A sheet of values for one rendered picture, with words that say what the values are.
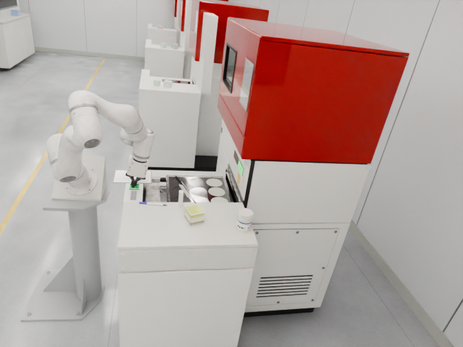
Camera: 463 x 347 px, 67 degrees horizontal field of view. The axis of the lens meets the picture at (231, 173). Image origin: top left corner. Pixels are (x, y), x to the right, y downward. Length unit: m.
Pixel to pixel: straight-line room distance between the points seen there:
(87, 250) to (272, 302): 1.24
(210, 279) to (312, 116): 0.93
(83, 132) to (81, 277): 1.31
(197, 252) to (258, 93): 0.78
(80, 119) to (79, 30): 8.51
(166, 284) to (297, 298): 1.12
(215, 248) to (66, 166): 0.76
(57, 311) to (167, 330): 0.92
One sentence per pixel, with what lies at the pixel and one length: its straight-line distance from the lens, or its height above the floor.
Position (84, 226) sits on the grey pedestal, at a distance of 2.25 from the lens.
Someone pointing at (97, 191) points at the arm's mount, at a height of 0.87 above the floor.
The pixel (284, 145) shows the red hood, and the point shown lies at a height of 1.31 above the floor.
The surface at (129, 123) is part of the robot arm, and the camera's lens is 1.49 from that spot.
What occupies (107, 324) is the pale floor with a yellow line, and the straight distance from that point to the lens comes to 2.55.
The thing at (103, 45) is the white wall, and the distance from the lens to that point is 9.87.
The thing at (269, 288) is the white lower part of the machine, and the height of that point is 0.30.
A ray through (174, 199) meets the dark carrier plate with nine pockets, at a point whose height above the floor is 0.90.
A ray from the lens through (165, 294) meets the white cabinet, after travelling 1.77.
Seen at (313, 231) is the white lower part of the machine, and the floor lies 0.76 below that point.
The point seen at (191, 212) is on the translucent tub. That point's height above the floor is 1.03.
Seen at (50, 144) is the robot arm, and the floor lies 1.24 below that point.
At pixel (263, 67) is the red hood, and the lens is 1.64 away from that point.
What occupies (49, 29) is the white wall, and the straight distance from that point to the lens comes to 10.05.
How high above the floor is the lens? 1.98
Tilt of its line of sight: 28 degrees down
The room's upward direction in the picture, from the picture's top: 8 degrees clockwise
